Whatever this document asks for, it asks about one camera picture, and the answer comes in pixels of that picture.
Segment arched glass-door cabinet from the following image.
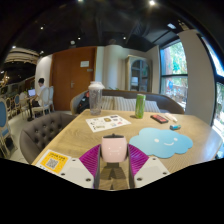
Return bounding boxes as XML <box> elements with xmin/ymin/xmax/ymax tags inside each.
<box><xmin>125</xmin><ymin>54</ymin><xmax>153</xmax><ymax>94</ymax></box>

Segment white sticker sheet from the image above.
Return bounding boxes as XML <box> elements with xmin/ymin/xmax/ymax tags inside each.
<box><xmin>85</xmin><ymin>114</ymin><xmax>132</xmax><ymax>133</ymax></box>

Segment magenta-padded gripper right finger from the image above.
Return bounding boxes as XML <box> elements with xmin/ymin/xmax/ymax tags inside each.
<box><xmin>127</xmin><ymin>143</ymin><xmax>171</xmax><ymax>189</ymax></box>

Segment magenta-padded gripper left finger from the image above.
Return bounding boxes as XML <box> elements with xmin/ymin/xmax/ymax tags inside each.
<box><xmin>59</xmin><ymin>143</ymin><xmax>103</xmax><ymax>190</ymax></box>

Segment yellow code card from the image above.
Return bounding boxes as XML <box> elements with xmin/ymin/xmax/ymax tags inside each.
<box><xmin>34</xmin><ymin>149</ymin><xmax>72</xmax><ymax>175</ymax></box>

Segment grey curved sofa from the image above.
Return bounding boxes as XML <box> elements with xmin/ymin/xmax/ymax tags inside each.
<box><xmin>69</xmin><ymin>89</ymin><xmax>185</xmax><ymax>116</ymax></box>

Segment black framed window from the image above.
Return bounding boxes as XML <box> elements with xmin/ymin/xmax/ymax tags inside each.
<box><xmin>199</xmin><ymin>36</ymin><xmax>224</xmax><ymax>134</ymax></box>
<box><xmin>159</xmin><ymin>39</ymin><xmax>189</xmax><ymax>111</ymax></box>

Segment black and red flat box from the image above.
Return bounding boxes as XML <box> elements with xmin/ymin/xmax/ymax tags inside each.
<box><xmin>149</xmin><ymin>113</ymin><xmax>169</xmax><ymax>125</ymax></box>

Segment person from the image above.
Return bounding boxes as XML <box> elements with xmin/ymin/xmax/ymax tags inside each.
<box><xmin>31</xmin><ymin>77</ymin><xmax>48</xmax><ymax>108</ymax></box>

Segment black and orange backpack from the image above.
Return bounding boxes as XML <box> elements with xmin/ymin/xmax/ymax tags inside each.
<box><xmin>76</xmin><ymin>92</ymin><xmax>91</xmax><ymax>114</ymax></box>

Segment blue cloud-shaped mouse pad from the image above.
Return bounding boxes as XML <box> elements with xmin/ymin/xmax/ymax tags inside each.
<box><xmin>128</xmin><ymin>127</ymin><xmax>194</xmax><ymax>159</ymax></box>

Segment clear shaker bottle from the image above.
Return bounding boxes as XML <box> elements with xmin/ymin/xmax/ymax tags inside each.
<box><xmin>87</xmin><ymin>81</ymin><xmax>106</xmax><ymax>116</ymax></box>

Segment ceiling spot lights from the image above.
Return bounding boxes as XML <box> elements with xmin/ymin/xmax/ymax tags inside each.
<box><xmin>11</xmin><ymin>0</ymin><xmax>178</xmax><ymax>56</ymax></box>

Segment pink computer mouse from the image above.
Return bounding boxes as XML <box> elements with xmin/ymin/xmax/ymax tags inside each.
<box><xmin>100</xmin><ymin>133</ymin><xmax>129</xmax><ymax>164</ymax></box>

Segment blue-backed chairs group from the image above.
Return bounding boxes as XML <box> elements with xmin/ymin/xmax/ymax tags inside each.
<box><xmin>0</xmin><ymin>93</ymin><xmax>31</xmax><ymax>159</ymax></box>

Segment striped pillow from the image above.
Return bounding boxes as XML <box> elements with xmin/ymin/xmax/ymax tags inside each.
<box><xmin>143</xmin><ymin>99</ymin><xmax>162</xmax><ymax>114</ymax></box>
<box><xmin>113</xmin><ymin>96</ymin><xmax>138</xmax><ymax>112</ymax></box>
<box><xmin>100</xmin><ymin>95</ymin><xmax>116</xmax><ymax>111</ymax></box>

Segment brown wooden door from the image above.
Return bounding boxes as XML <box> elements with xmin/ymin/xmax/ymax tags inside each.
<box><xmin>51</xmin><ymin>46</ymin><xmax>98</xmax><ymax>112</ymax></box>

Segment white chair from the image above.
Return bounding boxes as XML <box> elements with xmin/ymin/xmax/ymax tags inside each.
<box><xmin>31</xmin><ymin>85</ymin><xmax>55</xmax><ymax>118</ymax></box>

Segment white tube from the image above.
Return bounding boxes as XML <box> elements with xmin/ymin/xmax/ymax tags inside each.
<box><xmin>164</xmin><ymin>112</ymin><xmax>179</xmax><ymax>123</ymax></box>

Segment green drink can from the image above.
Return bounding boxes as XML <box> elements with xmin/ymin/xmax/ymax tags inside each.
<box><xmin>134</xmin><ymin>93</ymin><xmax>147</xmax><ymax>120</ymax></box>

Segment grey tufted armchair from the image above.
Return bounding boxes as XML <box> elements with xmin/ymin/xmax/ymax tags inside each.
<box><xmin>18</xmin><ymin>111</ymin><xmax>78</xmax><ymax>165</ymax></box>

